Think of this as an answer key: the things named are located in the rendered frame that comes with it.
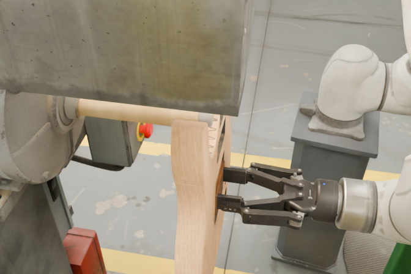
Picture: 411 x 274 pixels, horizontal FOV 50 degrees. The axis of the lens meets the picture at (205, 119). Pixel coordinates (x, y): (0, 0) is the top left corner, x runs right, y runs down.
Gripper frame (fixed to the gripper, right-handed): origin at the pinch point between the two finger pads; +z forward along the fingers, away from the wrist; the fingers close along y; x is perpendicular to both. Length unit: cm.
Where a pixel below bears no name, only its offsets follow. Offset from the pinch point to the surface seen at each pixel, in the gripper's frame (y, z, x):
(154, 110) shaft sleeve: -8.5, 9.1, 20.3
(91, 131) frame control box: 14.1, 31.2, -1.3
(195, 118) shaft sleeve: -8.8, 3.0, 19.9
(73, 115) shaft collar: -9.6, 21.3, 18.5
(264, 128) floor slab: 156, -4, -88
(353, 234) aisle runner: 89, -49, -96
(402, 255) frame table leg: 30, -47, -42
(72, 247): 15, 43, -42
